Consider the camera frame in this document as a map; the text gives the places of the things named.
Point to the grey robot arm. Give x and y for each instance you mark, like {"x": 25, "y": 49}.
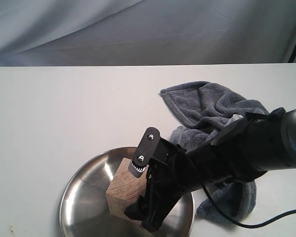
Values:
{"x": 293, "y": 140}

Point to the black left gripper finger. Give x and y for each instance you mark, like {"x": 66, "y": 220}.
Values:
{"x": 138, "y": 210}

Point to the round stainless steel plate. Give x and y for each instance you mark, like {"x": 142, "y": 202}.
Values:
{"x": 84, "y": 212}

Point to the light wooden cube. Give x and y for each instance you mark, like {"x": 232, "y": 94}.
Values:
{"x": 124, "y": 190}

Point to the grey fluffy towel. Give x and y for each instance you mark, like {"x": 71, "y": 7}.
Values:
{"x": 203, "y": 109}

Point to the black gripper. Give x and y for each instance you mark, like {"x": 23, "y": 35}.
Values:
{"x": 243, "y": 151}

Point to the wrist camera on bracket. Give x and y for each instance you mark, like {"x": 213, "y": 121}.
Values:
{"x": 153, "y": 149}

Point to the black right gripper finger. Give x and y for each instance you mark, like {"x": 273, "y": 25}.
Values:
{"x": 154, "y": 216}

